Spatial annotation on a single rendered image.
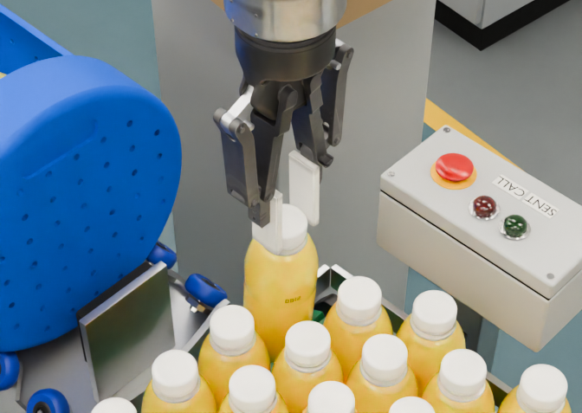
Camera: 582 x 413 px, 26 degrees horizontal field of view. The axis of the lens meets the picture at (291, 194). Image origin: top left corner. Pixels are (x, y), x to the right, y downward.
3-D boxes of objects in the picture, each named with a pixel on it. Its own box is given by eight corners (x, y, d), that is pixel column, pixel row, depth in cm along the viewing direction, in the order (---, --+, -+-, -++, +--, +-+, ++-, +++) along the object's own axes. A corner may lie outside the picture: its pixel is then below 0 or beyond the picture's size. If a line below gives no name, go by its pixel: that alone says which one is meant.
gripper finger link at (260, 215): (270, 178, 101) (244, 197, 99) (270, 222, 104) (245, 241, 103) (257, 170, 102) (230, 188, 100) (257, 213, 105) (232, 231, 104)
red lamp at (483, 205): (481, 197, 118) (482, 188, 117) (501, 209, 117) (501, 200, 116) (467, 209, 116) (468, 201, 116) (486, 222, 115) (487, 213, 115)
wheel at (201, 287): (185, 266, 127) (175, 282, 127) (216, 290, 124) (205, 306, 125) (207, 274, 131) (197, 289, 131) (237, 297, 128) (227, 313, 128)
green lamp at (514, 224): (512, 216, 116) (514, 207, 115) (531, 229, 115) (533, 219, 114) (497, 229, 115) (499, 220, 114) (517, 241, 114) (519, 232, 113)
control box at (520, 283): (436, 192, 132) (445, 120, 124) (598, 295, 122) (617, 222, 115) (374, 244, 127) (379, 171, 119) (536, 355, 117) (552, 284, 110)
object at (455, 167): (450, 154, 122) (451, 145, 121) (480, 172, 120) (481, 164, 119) (426, 173, 120) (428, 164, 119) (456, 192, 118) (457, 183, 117)
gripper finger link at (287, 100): (300, 87, 95) (287, 93, 94) (280, 203, 102) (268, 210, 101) (263, 64, 97) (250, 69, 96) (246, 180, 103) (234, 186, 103)
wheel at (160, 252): (136, 228, 130) (126, 244, 130) (165, 250, 128) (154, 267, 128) (158, 236, 134) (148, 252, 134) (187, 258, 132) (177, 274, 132)
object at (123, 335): (160, 332, 128) (150, 251, 119) (176, 345, 127) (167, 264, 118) (84, 391, 123) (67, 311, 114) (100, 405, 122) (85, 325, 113)
